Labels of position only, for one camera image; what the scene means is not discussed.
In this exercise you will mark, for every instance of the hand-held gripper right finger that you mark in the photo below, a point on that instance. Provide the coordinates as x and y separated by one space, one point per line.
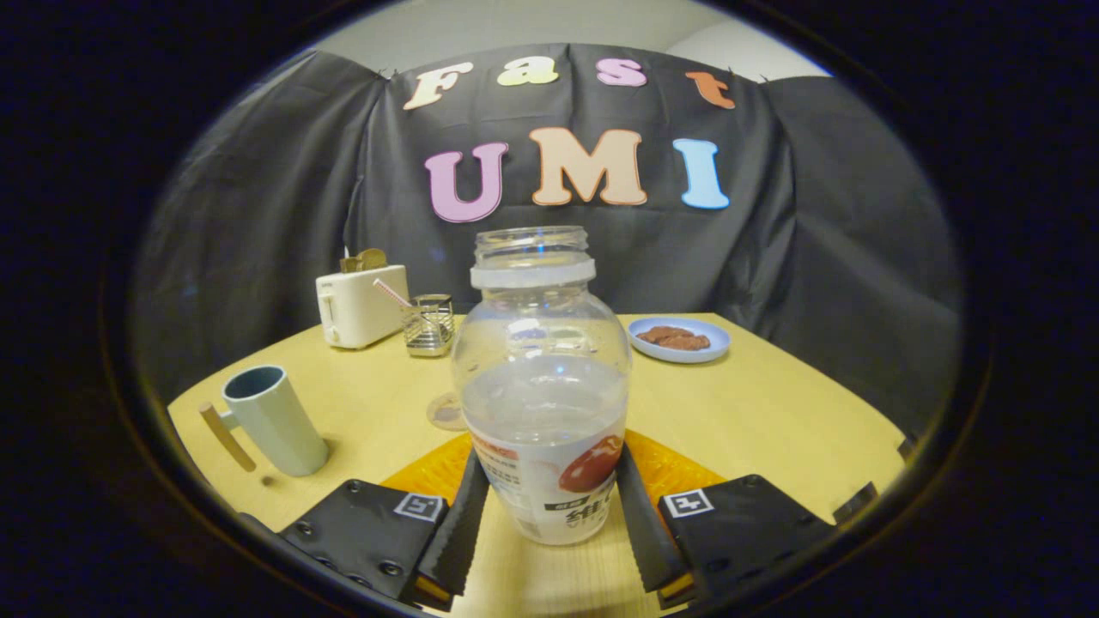
644 541

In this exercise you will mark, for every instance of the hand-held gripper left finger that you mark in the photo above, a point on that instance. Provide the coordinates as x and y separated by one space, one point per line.
459 541

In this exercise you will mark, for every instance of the round printed coaster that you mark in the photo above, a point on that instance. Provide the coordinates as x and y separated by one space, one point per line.
444 414

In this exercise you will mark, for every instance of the clear plastic juice bottle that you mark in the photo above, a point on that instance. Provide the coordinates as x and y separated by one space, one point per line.
543 412

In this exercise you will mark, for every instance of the wooden table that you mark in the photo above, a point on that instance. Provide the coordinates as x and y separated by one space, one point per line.
755 412

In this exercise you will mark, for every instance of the pale blue plate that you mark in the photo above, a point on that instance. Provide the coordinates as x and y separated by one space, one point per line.
678 354

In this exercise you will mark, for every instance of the brown meat piece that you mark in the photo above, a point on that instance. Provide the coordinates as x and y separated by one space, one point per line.
663 333
687 342

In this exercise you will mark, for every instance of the cream white toaster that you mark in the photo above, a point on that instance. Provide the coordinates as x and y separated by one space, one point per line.
361 309

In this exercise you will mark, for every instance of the red striped straw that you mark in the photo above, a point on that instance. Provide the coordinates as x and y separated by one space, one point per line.
391 293

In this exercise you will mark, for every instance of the brown toast slices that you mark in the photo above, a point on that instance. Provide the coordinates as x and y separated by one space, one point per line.
367 259

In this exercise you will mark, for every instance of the black backdrop cloth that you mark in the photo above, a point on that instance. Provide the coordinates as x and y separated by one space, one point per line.
258 215

